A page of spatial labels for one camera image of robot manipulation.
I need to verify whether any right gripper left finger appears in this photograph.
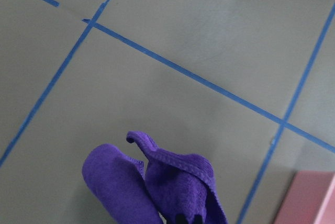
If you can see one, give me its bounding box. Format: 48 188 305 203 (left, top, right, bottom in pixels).
175 215 186 224

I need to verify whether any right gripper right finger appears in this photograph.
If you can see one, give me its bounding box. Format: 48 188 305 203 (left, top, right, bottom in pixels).
194 216 203 224

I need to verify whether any purple microfiber cloth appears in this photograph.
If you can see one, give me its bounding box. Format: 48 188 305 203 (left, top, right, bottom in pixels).
82 131 227 223

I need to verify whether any pink plastic tray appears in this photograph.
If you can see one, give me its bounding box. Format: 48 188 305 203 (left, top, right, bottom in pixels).
274 171 334 224

